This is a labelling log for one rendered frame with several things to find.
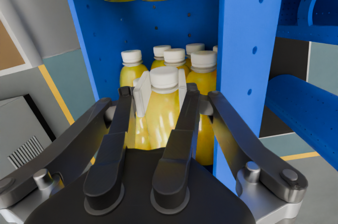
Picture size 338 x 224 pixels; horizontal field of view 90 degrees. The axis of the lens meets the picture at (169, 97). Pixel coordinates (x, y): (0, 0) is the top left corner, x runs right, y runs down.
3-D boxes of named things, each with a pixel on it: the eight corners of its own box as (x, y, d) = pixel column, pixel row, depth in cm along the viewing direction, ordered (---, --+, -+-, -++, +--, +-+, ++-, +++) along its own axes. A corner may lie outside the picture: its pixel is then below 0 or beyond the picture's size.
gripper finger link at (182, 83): (178, 87, 16) (186, 87, 16) (178, 68, 22) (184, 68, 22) (180, 116, 17) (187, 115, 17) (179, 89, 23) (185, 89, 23)
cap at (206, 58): (216, 65, 24) (217, 52, 23) (188, 65, 25) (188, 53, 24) (217, 59, 27) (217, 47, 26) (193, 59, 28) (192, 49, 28)
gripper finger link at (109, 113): (133, 120, 15) (100, 122, 15) (142, 97, 20) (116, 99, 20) (130, 105, 15) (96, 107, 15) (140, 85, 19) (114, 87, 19)
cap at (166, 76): (163, 88, 21) (161, 74, 20) (145, 81, 23) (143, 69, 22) (185, 79, 23) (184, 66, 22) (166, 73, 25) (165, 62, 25)
